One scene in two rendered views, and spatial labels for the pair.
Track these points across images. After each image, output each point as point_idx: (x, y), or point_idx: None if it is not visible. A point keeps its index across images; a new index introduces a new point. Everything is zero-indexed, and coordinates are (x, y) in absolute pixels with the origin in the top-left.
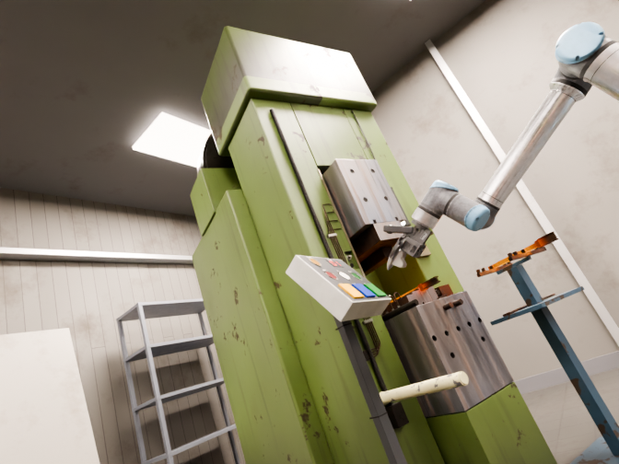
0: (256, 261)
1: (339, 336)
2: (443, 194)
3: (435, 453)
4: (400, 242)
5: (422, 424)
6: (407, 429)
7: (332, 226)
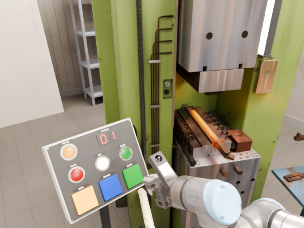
0: (102, 27)
1: None
2: (206, 218)
3: (165, 216)
4: (152, 187)
5: None
6: (152, 205)
7: (162, 47)
